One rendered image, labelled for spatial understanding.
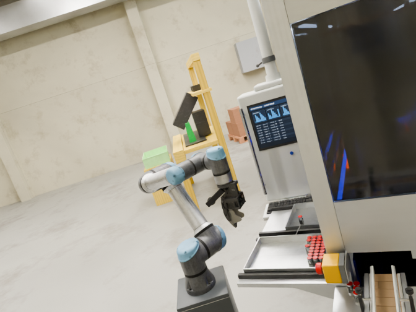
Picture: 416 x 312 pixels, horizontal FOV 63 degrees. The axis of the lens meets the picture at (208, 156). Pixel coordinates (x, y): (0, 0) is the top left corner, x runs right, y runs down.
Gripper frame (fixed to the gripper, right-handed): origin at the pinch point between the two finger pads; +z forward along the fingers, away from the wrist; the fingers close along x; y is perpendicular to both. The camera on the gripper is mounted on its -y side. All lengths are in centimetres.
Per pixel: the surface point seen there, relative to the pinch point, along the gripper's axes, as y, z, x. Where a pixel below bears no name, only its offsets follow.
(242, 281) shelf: 1.1, 21.6, -10.1
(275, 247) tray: 9.4, 21.4, 15.2
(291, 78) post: 42, -55, -12
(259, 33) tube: 5, -79, 94
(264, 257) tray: 6.1, 21.4, 7.3
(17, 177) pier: -878, 37, 450
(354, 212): 51, -7, -11
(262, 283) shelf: 10.6, 21.7, -10.9
